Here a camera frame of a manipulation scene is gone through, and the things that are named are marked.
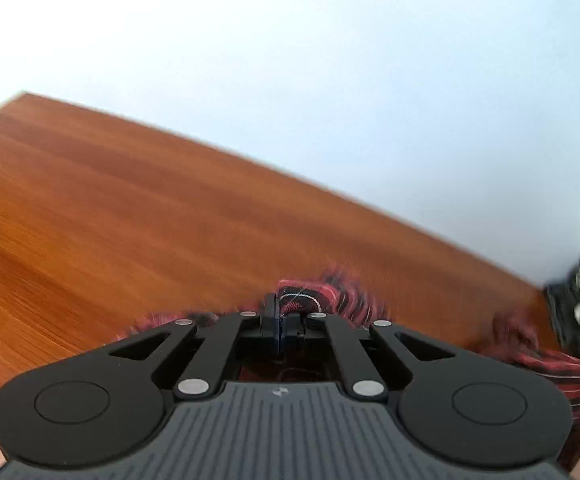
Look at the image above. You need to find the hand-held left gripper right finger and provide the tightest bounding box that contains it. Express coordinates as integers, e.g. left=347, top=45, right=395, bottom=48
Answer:
left=280, top=310, right=459, bottom=402

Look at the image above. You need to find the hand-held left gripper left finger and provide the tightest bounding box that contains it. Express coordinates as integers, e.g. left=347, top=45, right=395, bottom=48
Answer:
left=108, top=292, right=281, bottom=402

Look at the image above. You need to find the red plaid shirt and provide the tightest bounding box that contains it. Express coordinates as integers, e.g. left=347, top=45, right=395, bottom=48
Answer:
left=115, top=260, right=580, bottom=473

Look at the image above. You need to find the dark crumpled cloth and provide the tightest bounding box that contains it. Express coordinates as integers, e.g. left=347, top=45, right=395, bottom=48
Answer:
left=542, top=280, right=580, bottom=363

